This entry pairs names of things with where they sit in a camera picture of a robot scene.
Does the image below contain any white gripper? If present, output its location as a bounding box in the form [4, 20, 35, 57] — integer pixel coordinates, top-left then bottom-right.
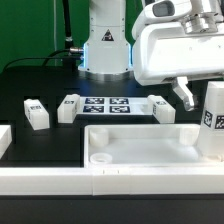
[132, 22, 224, 111]

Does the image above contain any white desk top panel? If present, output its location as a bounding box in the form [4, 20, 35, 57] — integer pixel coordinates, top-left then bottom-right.
[84, 124, 224, 168]

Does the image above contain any white marker tag plate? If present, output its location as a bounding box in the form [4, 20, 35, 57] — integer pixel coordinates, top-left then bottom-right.
[78, 97, 152, 115]

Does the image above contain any white left barrier block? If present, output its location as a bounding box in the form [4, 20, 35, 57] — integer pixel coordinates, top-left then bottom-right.
[0, 125, 12, 159]

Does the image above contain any white front barrier rail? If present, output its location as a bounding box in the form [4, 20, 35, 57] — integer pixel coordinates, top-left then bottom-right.
[0, 167, 224, 196]

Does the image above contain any black cable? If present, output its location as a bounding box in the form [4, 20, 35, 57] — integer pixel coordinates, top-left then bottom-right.
[2, 46, 84, 72]

